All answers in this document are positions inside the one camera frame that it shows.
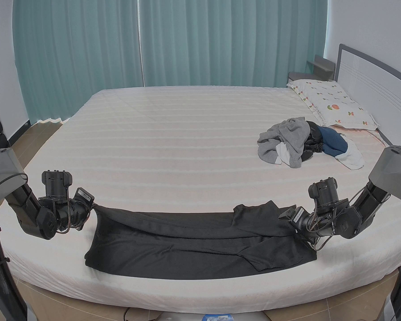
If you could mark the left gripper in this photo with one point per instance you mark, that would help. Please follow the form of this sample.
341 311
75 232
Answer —
78 212

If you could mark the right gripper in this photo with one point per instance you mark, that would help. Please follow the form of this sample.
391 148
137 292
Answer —
315 227

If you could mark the black T-shirt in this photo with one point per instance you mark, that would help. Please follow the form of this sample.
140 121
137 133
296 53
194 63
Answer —
187 246

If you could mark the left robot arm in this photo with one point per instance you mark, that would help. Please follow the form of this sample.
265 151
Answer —
0 176

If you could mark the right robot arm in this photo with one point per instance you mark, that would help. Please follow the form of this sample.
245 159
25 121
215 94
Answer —
394 172

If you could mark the pile of clothes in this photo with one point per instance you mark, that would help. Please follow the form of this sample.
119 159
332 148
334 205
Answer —
294 135

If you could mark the bed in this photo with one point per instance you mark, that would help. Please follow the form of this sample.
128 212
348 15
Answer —
170 145

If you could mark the white printed pillow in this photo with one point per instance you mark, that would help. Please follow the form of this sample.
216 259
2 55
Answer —
334 104

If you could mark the grey bedside table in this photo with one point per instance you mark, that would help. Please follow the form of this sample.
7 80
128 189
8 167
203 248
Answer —
322 65

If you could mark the blue-green curtain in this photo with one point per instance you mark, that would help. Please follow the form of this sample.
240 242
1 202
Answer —
77 45
227 28

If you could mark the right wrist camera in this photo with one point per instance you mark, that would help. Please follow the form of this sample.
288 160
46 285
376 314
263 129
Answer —
285 213

